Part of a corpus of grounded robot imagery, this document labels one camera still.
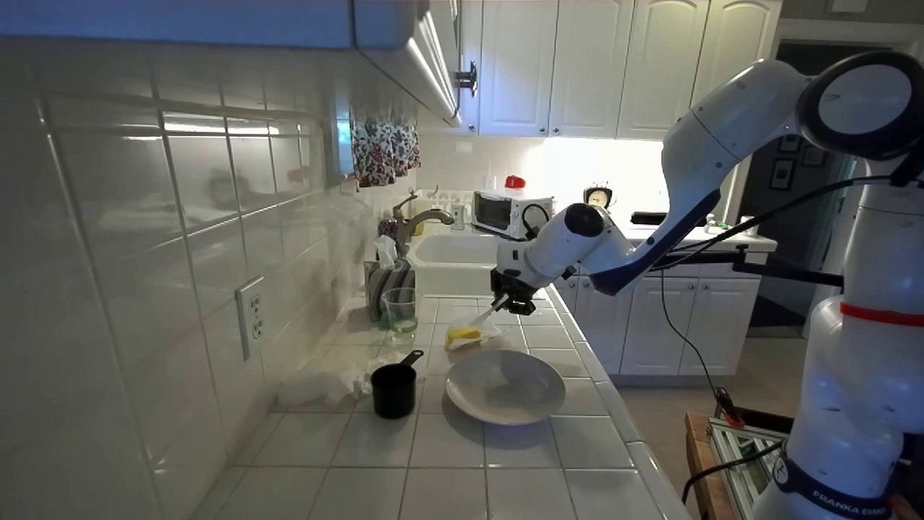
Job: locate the white toaster oven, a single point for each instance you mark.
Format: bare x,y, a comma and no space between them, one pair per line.
511,216

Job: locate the white upper cabinets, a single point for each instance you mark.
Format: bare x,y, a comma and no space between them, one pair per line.
604,68

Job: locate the white cabinets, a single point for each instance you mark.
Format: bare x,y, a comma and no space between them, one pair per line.
667,324
604,68

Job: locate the red object on toaster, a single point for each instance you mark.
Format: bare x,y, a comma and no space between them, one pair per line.
514,184

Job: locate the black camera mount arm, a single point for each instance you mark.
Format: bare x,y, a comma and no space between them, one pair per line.
705,253

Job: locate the white crumpled cloth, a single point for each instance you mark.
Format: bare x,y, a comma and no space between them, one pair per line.
315,387

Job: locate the wooden crate with papers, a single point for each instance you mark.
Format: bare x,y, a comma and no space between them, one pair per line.
728,465

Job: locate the small black clock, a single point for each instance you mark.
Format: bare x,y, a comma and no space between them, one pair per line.
599,197

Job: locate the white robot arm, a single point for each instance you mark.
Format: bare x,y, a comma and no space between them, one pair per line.
865,357

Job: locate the white round plate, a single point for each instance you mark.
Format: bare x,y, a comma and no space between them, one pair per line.
506,387

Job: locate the white lower cabinets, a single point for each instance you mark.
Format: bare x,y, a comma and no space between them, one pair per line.
667,324

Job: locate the floral hanging cloth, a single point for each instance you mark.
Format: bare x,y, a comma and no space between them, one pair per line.
383,151

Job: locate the bronze kitchen faucet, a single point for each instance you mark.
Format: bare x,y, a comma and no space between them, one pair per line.
402,227

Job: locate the yellow butter piece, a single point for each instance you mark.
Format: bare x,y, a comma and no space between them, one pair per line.
464,335

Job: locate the black measuring cup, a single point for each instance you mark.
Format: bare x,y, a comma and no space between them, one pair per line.
393,387

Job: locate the white kitchen sink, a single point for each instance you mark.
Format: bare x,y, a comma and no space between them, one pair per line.
459,262

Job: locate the dish brush caddy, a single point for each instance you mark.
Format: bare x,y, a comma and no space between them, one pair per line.
390,296

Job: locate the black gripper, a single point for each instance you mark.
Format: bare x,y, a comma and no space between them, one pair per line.
511,292

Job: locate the clear plastic knife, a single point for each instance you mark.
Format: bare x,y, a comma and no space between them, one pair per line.
482,315

